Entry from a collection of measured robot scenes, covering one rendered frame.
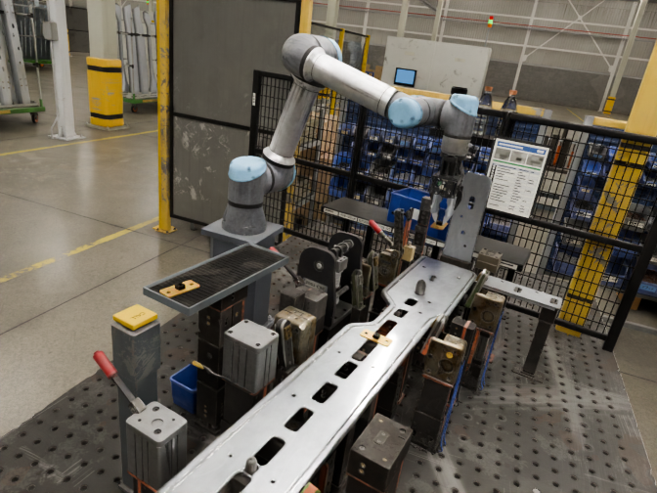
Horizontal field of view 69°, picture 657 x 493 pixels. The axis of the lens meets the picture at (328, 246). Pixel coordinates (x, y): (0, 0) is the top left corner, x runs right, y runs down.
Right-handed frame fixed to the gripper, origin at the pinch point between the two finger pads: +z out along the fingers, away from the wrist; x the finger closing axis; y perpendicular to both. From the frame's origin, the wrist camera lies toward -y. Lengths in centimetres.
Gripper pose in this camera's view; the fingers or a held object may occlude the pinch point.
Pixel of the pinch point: (440, 218)
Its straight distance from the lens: 146.3
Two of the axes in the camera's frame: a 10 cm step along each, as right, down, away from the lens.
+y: -4.2, 3.1, -8.5
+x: 9.0, 2.6, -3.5
